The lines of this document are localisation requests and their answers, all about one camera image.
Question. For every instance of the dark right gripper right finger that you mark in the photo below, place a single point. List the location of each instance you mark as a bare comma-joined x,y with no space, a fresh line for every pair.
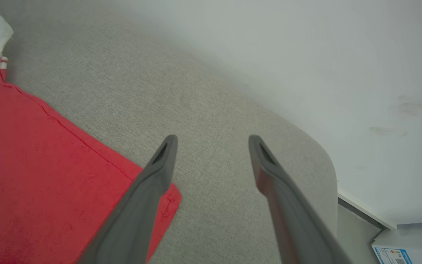
295,220

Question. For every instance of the grey fabric sofa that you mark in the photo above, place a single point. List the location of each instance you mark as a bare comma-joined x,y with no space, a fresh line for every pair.
196,110

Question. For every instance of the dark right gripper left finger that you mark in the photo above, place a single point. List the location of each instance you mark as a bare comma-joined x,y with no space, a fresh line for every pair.
141,212

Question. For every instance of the red and white t-shirt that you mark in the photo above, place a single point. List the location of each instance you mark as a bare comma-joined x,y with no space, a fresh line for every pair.
31,165

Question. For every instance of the white wall baseboard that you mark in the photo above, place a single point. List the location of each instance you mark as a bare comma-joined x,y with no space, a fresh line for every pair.
365,209

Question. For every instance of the white box with blue label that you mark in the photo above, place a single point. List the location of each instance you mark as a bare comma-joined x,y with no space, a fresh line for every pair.
412,242

